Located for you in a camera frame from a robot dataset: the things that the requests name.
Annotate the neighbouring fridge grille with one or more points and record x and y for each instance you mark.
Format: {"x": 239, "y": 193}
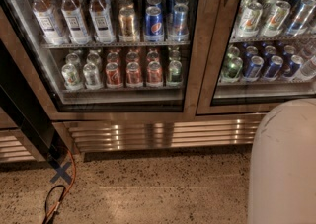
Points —
{"x": 16, "y": 147}

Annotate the white 7up can left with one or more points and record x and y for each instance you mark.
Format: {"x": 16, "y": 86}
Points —
{"x": 248, "y": 25}

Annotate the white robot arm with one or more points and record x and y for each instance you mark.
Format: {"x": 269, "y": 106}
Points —
{"x": 282, "y": 186}

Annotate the blue can right lower left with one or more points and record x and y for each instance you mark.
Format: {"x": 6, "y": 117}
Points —
{"x": 253, "y": 68}

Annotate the red can left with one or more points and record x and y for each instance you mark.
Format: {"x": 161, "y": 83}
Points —
{"x": 114, "y": 79}

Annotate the silver can lower shelf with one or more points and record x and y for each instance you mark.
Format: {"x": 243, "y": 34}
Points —
{"x": 92, "y": 77}

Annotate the green can right fridge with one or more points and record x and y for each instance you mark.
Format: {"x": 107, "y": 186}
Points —
{"x": 232, "y": 69}

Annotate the white green can far left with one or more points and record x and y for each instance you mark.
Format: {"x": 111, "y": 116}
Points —
{"x": 71, "y": 76}

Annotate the blue pepsi can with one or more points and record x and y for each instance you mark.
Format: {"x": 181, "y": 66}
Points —
{"x": 153, "y": 24}

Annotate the tea bottle middle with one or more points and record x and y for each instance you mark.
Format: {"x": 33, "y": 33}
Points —
{"x": 76, "y": 22}

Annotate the white 7up can right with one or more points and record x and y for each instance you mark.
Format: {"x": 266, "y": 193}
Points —
{"x": 274, "y": 20}

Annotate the tea bottle right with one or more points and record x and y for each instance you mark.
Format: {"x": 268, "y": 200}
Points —
{"x": 101, "y": 18}

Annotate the stainless steel vent grille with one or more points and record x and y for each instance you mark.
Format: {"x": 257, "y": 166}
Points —
{"x": 104, "y": 135}

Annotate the gold soda can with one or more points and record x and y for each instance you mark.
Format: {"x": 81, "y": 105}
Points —
{"x": 128, "y": 25}

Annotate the white 7up can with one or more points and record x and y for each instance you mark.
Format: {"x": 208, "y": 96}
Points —
{"x": 274, "y": 20}
{"x": 248, "y": 25}

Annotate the tea bottle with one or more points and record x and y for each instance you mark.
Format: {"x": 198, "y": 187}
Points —
{"x": 101, "y": 18}
{"x": 76, "y": 22}
{"x": 50, "y": 22}

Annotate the blue silver can upper right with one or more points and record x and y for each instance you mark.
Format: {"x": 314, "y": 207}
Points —
{"x": 296, "y": 23}

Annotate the red can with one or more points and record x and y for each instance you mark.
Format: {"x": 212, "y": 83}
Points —
{"x": 154, "y": 77}
{"x": 133, "y": 75}
{"x": 114, "y": 79}

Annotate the silver blue diet can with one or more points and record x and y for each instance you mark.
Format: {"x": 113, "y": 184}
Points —
{"x": 179, "y": 30}

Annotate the tea bottle left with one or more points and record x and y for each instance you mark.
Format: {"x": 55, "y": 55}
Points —
{"x": 50, "y": 22}

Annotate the glass fridge door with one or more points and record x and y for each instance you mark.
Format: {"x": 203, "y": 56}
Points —
{"x": 155, "y": 103}
{"x": 210, "y": 70}

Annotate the red can middle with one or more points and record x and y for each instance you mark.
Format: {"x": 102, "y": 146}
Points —
{"x": 133, "y": 75}

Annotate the red can right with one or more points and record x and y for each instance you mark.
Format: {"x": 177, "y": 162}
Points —
{"x": 154, "y": 77}

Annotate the green silver can lower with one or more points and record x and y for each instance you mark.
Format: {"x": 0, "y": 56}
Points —
{"x": 174, "y": 74}

